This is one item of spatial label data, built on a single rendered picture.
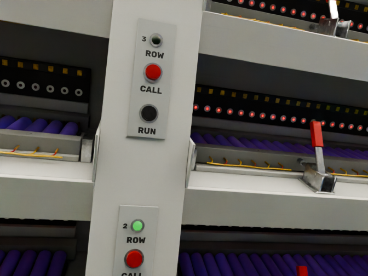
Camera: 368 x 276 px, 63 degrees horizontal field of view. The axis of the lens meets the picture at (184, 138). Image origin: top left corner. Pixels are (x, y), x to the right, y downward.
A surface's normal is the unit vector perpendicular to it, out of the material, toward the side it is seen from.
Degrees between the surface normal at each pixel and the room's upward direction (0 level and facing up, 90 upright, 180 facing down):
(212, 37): 107
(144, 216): 90
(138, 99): 90
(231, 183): 17
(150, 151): 90
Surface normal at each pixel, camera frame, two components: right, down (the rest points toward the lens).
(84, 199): 0.18, 0.29
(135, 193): 0.22, 0.01
